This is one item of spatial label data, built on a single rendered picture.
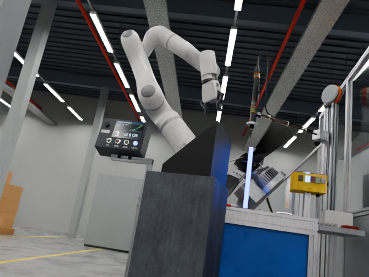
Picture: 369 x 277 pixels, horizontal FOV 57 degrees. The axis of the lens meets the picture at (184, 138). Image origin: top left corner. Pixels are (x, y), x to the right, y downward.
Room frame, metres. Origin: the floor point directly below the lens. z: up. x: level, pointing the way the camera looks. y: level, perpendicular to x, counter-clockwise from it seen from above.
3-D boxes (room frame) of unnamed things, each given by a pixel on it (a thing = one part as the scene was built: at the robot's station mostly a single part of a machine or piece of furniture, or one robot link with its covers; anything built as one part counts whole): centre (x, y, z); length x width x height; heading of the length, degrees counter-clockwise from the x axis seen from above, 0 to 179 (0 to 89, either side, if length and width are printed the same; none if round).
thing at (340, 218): (2.18, -1.02, 0.92); 0.17 x 0.16 x 0.11; 80
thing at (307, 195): (1.69, -0.65, 0.92); 0.03 x 0.03 x 0.12; 80
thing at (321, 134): (2.36, -0.99, 1.52); 0.10 x 0.07 x 0.08; 115
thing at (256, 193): (2.04, -0.44, 0.98); 0.20 x 0.16 x 0.20; 80
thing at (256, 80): (2.09, -0.42, 1.66); 0.03 x 0.03 x 0.21
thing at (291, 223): (1.75, -0.26, 0.82); 0.90 x 0.04 x 0.08; 80
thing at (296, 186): (1.69, -0.65, 1.02); 0.16 x 0.10 x 0.11; 80
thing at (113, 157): (1.85, 0.27, 1.04); 0.24 x 0.03 x 0.03; 80
